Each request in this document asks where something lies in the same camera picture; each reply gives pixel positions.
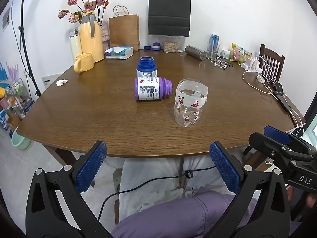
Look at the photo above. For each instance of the person's purple garment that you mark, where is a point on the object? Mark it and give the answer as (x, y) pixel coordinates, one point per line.
(178, 215)

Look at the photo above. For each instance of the clear plastic cup cartoon print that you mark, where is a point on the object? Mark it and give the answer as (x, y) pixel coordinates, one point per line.
(189, 104)

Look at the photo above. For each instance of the pink vase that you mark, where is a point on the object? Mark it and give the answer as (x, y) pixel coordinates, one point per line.
(105, 34)

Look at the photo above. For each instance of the green plastic basin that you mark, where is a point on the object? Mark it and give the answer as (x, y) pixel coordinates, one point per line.
(21, 141)

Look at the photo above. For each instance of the clear container of snacks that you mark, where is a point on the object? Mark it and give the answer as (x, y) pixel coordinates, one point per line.
(171, 45)

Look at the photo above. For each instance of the tissue box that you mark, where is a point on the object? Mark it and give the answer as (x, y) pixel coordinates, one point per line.
(119, 52)

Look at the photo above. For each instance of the steel tumbler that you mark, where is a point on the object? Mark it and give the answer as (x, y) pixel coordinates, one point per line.
(195, 52)

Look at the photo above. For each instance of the small jar with purple lid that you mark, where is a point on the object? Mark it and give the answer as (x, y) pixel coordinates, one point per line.
(156, 46)

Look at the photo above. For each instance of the black stand pole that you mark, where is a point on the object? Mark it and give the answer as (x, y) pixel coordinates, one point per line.
(24, 42)

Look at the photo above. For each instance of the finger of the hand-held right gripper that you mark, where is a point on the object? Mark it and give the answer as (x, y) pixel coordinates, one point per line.
(267, 143)
(276, 132)

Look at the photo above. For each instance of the wooden chair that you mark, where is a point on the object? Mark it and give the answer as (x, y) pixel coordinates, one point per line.
(272, 62)

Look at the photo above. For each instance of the black paper bag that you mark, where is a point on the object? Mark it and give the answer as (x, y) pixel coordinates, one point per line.
(169, 12)

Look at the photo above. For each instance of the white earphones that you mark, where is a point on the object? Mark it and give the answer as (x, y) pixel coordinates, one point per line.
(221, 63)

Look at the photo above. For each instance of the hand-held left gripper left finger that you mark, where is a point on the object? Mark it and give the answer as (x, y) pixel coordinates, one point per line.
(90, 166)

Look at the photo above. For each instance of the blue paper bag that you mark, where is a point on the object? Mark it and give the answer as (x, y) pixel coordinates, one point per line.
(3, 73)

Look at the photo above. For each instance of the dark blue bottle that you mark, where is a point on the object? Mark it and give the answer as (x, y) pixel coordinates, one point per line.
(146, 68)

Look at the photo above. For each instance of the white power strip with chargers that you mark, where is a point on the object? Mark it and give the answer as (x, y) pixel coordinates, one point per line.
(250, 63)

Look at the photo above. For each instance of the yellow thermos jug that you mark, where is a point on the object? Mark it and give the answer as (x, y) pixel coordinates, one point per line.
(90, 39)

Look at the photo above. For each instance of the grey slipper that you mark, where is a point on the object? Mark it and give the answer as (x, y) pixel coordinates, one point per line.
(117, 177)

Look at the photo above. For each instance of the brown paper bag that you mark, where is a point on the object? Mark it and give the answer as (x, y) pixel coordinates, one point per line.
(123, 31)

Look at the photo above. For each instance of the pink dried flowers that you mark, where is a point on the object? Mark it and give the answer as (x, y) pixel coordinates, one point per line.
(84, 1)

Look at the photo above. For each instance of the crumpled white tissue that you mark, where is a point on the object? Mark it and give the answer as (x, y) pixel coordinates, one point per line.
(61, 82)

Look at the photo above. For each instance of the person's grey trousers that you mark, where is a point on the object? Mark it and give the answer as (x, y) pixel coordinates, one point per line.
(153, 173)

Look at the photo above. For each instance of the colourful snack packet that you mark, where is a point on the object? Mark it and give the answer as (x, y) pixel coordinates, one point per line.
(239, 53)

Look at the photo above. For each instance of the yellow mug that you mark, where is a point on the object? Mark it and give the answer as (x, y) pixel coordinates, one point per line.
(84, 62)

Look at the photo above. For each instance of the purple bottle with white label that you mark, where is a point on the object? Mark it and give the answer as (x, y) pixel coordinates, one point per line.
(148, 88)

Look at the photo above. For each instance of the black phone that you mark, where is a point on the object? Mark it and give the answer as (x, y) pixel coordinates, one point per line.
(282, 98)

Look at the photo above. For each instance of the white thermos bottle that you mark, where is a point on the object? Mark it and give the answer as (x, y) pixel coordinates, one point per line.
(74, 44)

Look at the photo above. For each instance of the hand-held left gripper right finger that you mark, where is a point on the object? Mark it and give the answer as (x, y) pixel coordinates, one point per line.
(225, 168)

